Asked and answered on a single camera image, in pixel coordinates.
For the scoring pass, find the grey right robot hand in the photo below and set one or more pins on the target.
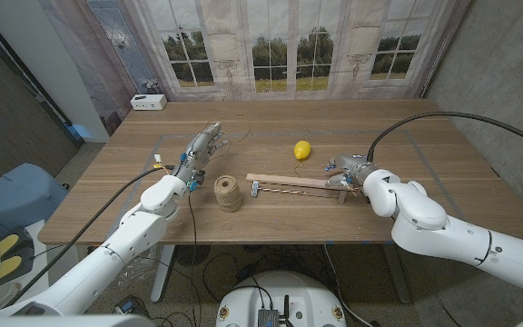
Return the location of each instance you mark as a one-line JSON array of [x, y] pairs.
[[352, 165]]

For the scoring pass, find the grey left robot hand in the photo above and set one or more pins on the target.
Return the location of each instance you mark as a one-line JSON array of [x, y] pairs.
[[198, 152]]

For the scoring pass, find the jute twine spool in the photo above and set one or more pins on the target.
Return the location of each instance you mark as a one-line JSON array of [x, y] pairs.
[[228, 195]]

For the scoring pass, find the jute thread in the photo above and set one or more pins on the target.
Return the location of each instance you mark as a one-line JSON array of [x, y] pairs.
[[249, 128]]

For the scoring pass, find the wooden clip hanger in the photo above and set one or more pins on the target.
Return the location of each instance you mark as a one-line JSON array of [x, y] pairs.
[[289, 181]]

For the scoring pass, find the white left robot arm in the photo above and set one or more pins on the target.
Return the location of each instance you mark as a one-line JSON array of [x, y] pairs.
[[134, 231]]

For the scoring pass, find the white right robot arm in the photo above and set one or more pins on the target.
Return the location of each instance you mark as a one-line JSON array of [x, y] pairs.
[[425, 222]]

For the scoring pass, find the yellow toy lemon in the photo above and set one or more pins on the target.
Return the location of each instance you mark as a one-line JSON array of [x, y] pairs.
[[302, 150]]

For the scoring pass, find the white socket box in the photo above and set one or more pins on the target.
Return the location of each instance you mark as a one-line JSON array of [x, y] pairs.
[[148, 102]]

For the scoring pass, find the black floor fan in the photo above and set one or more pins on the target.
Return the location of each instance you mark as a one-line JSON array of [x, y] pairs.
[[192, 255]]

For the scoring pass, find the small blue plastic item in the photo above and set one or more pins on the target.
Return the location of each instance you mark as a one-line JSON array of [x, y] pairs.
[[80, 131]]

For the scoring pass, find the white table leg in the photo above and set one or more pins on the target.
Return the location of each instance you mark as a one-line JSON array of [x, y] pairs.
[[164, 272]]

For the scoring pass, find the grey table leg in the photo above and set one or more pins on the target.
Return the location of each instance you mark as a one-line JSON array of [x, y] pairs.
[[400, 281]]

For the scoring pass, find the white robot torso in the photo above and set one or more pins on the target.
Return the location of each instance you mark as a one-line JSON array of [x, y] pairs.
[[307, 300]]

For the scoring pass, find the printed window backdrop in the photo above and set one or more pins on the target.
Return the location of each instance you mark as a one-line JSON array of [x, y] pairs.
[[289, 27]]

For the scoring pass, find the small device with blue screen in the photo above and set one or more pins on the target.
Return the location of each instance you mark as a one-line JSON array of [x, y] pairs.
[[127, 305]]

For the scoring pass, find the grey radio module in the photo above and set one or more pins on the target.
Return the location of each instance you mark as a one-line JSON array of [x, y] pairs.
[[268, 318]]

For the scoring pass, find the white platform box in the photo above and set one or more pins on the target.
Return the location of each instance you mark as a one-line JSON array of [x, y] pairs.
[[40, 247]]

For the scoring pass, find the blue plastic bin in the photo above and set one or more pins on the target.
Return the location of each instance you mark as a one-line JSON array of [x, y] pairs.
[[16, 195]]

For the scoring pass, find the black pedal with yellow pads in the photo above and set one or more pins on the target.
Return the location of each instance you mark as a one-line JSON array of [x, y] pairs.
[[16, 254]]

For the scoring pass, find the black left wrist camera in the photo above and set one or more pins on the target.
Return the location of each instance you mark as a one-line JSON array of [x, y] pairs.
[[196, 181]]

